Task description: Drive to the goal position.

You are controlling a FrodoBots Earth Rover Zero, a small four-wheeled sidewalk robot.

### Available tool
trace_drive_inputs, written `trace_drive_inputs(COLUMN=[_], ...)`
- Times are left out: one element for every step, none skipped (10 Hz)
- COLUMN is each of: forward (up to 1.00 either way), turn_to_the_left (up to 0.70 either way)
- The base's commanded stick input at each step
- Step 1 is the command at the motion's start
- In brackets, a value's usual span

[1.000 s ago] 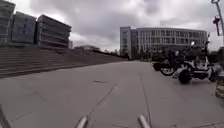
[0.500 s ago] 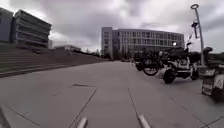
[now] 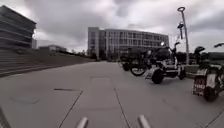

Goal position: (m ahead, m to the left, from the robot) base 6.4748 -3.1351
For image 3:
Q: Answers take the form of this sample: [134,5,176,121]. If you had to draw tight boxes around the tall ring-topped lamp pole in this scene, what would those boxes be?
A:
[176,6,191,66]

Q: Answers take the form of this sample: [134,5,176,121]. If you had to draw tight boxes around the grey multi-storey office building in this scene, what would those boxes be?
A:
[87,26,170,61]

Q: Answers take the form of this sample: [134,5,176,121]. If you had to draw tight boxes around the grey concrete slab pavement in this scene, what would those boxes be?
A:
[0,60,224,128]

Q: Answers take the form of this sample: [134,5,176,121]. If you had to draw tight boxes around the dark layered building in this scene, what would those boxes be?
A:
[0,4,38,51]

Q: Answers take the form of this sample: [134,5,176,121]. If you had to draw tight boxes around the row of parked scooters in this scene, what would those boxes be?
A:
[119,41,188,85]

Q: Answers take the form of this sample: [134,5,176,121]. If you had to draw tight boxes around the row of dark trees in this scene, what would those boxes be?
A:
[68,46,123,62]

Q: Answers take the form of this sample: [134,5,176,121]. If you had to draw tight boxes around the wide concrete steps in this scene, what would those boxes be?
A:
[0,48,96,79]

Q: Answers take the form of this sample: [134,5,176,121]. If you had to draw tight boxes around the low distant building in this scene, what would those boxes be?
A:
[38,44,68,54]

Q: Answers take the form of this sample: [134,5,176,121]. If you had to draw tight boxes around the robot's own part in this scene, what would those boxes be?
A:
[75,116,89,128]
[137,114,152,128]

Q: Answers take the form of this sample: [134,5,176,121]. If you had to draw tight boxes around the parked scooter with rear box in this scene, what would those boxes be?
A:
[192,42,224,103]

